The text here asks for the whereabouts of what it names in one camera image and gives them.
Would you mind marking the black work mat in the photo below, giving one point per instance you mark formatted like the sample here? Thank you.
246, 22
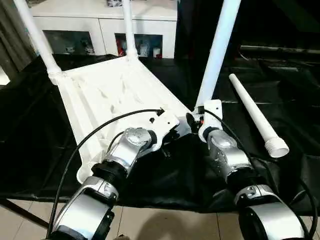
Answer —
275, 100

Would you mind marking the white plastic table leg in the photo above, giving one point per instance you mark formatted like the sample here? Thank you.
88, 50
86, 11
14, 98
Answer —
130, 30
217, 55
257, 117
37, 37

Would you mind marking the black frame strut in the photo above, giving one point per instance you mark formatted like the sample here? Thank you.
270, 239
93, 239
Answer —
25, 212

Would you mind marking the white plastic table top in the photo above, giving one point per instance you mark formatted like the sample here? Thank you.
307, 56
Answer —
107, 95

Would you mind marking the red white bottle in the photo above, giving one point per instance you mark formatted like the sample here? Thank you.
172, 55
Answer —
121, 48

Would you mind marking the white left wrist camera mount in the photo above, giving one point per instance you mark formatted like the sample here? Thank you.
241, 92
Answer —
162, 122

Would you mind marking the grey curtain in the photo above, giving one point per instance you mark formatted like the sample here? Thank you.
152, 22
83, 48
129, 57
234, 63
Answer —
15, 37

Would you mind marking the white glass door cabinet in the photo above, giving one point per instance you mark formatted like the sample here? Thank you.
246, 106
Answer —
75, 25

